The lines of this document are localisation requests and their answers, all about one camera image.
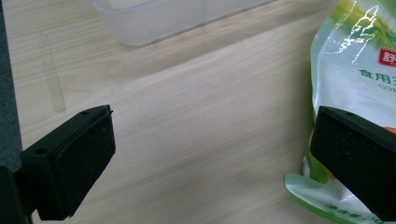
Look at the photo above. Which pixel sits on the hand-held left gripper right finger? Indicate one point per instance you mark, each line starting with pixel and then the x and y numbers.
pixel 358 155

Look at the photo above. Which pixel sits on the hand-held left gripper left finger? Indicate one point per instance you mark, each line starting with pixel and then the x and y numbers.
pixel 74 161

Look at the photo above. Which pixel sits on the green and white powder bag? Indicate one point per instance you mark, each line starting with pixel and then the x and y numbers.
pixel 348 68

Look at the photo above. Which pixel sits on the clear plastic container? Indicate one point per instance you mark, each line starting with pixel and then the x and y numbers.
pixel 155 21

